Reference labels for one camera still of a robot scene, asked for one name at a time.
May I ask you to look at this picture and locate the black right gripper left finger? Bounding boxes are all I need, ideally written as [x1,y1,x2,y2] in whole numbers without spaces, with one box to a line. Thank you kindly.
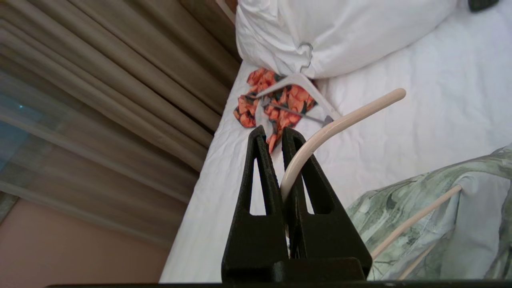
[222,125,289,280]

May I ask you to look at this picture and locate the green floral button shirt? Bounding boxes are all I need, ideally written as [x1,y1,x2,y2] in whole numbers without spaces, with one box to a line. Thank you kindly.
[346,145,512,280]

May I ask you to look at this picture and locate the orange floral garment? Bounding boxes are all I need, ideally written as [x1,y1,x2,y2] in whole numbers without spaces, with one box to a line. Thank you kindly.
[233,68,318,154]

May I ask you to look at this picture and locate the white plastic hanger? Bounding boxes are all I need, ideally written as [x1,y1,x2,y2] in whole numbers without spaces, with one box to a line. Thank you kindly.
[256,42,342,126]

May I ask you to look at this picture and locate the bed with white sheet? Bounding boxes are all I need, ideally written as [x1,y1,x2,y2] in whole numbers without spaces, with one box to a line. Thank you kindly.
[159,0,512,282]

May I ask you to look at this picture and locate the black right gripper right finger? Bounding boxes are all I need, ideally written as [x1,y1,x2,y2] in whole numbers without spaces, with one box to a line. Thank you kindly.
[276,127,372,280]

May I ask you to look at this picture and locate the sheer white curtain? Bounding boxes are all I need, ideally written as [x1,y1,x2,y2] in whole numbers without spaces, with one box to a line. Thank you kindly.
[0,68,200,248]

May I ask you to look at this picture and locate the white pillow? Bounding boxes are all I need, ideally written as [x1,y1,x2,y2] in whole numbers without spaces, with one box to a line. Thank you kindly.
[235,0,458,79]

